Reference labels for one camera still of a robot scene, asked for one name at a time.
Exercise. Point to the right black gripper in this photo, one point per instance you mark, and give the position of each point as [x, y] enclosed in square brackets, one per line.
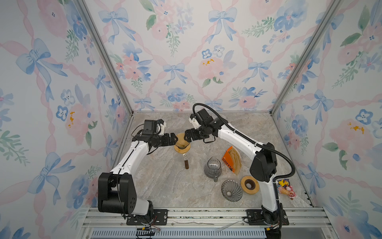
[192, 132]

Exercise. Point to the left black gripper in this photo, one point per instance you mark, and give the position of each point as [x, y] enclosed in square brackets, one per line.
[172, 140]

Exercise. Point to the clear glass server wooden handle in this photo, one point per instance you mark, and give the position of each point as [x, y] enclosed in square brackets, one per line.
[186, 160]

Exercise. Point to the grey glass dripper cone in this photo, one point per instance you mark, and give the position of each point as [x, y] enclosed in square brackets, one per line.
[231, 191]

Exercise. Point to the green glass dripper cone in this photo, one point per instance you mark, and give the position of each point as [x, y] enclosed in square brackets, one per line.
[181, 147]

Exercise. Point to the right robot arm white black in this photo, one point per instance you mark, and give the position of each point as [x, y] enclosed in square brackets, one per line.
[264, 161]

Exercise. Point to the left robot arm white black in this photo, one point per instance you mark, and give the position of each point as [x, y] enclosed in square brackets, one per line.
[116, 189]

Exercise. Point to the orange coffee filter pack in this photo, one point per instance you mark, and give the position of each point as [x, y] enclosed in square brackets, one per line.
[232, 159]

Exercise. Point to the grey glass carafe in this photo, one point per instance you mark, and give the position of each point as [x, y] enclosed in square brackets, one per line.
[212, 169]

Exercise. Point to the small colourful doll toy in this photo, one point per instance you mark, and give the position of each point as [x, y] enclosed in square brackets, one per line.
[285, 188]

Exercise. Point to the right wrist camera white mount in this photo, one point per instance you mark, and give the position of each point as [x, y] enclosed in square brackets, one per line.
[194, 122]

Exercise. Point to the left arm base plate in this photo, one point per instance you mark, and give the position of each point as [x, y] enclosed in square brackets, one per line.
[156, 217]

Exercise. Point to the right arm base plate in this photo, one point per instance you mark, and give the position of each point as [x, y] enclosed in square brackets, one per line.
[256, 217]

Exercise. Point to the aluminium mounting rail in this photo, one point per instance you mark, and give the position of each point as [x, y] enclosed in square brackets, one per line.
[209, 223]

